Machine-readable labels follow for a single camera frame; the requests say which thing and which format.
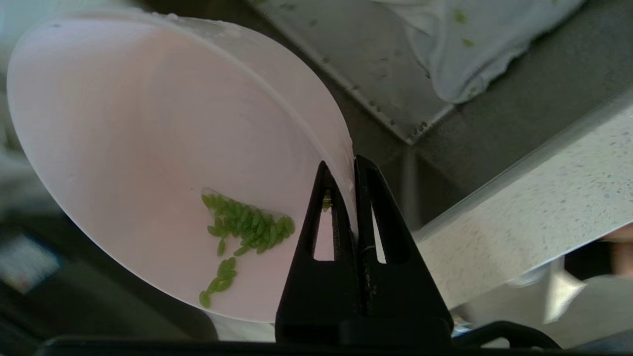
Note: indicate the white cloth with green bits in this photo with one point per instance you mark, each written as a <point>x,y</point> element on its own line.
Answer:
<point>470,49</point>

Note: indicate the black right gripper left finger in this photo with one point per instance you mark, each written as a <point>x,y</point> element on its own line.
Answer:
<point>316,296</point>

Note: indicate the steel sink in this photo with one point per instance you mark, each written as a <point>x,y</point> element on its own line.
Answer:
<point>494,138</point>

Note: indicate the chopped green food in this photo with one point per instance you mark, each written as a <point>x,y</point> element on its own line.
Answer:
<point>247,227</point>

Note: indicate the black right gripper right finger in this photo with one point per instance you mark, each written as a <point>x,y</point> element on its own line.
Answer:
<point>405,296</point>

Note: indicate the pink bowl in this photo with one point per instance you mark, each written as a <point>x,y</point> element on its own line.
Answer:
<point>148,138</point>

